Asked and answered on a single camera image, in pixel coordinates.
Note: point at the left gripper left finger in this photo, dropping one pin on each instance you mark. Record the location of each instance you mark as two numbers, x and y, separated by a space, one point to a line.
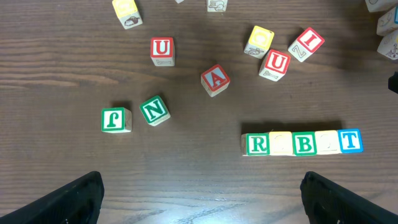
77 202

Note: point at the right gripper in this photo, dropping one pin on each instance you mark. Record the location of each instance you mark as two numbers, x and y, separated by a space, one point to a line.
393 83

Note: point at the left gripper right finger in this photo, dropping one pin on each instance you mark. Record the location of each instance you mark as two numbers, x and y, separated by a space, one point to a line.
327 202

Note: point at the yellow O block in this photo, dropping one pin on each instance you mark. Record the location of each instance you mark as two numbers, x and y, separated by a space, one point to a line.
281 143
327 142

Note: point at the green B block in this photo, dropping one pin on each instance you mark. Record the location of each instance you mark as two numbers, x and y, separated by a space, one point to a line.
304 143

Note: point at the blue T block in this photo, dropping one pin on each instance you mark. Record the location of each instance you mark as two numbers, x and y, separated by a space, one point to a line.
350 141

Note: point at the green R block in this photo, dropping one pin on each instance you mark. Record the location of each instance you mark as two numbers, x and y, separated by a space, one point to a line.
255 144

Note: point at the yellow block below 2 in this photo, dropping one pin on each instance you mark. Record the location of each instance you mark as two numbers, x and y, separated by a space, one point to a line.
388 46

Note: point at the blue 2 block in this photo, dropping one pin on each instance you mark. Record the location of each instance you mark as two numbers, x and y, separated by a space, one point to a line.
387 23

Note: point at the blue L block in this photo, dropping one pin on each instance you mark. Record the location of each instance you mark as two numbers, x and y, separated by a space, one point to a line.
380 5

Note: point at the green J block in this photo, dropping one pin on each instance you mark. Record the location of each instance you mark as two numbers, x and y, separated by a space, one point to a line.
116 120

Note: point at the red I block centre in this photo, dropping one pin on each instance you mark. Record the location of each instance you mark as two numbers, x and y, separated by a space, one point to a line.
306 44

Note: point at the red u block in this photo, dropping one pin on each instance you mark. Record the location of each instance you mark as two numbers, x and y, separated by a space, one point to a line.
275 65
162 51

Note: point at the green N block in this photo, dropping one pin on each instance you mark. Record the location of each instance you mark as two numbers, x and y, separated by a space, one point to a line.
155 111

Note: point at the yellow C block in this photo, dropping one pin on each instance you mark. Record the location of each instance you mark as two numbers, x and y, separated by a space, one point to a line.
259 42

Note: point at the red A block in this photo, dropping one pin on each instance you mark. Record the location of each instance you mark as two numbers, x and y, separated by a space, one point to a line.
215 80

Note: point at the red U block left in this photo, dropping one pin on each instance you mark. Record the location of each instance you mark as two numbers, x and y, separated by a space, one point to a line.
162 51

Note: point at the red E block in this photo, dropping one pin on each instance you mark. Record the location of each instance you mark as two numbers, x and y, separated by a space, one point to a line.
216 5

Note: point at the yellow block left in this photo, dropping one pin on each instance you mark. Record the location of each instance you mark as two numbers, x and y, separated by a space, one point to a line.
127 13

